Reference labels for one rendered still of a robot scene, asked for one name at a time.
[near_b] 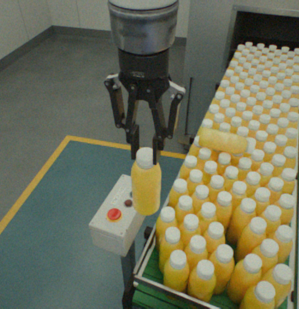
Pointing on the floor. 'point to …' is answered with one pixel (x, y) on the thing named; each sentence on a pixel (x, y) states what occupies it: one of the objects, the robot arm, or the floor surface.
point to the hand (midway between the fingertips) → (145, 145)
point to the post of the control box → (128, 265)
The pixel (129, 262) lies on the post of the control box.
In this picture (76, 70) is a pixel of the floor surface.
